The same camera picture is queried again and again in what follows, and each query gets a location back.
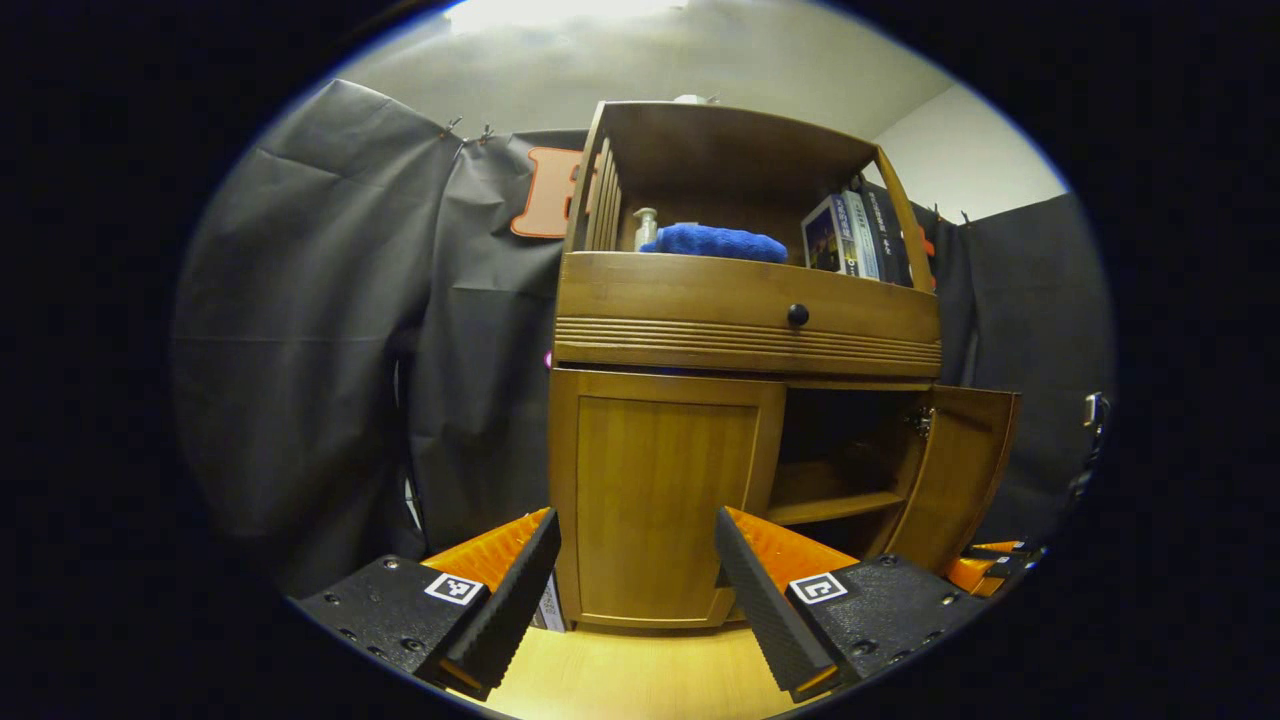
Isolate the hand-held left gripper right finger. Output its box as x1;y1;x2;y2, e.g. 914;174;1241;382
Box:
713;506;991;704

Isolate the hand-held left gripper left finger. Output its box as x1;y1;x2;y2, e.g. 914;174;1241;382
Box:
297;508;563;703

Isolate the wooden shoe cabinet door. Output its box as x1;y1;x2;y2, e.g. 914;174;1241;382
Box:
549;367;788;631
885;385;1023;576

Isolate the wooden double-door shoe cabinet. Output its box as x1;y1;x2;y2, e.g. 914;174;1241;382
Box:
548;98;1001;633

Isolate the black spine book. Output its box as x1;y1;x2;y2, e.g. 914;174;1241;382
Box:
862;180;916;289

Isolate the black backdrop cloth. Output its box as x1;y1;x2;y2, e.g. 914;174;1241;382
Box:
170;78;1116;599

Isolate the wooden drawer with black knob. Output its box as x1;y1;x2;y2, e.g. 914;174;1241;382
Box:
556;252;943;347

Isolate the light blue spine book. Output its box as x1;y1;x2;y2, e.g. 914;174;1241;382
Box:
843;190;883;281

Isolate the blue folded towel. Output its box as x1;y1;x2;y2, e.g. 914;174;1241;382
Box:
640;223;789;265

